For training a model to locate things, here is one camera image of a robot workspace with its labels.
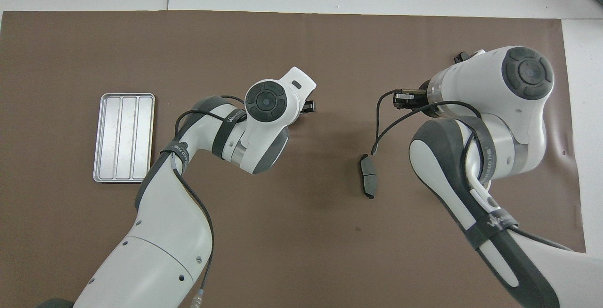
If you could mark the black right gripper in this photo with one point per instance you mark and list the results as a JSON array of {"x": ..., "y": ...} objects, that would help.
[{"x": 420, "y": 100}]

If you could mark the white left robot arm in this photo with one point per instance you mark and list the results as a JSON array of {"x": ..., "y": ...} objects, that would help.
[{"x": 165, "y": 251}]

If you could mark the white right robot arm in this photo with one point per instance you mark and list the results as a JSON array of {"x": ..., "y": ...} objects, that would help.
[{"x": 494, "y": 91}]

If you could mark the silver ribbed metal tray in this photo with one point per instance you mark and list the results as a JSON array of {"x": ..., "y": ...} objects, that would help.
[{"x": 123, "y": 138}]

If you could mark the dark grey brake pad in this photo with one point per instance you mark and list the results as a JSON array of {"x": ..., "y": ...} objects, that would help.
[
  {"x": 460, "y": 56},
  {"x": 369, "y": 176}
]

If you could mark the brown paper table mat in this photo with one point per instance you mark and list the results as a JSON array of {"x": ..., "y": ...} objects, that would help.
[{"x": 306, "y": 251}]

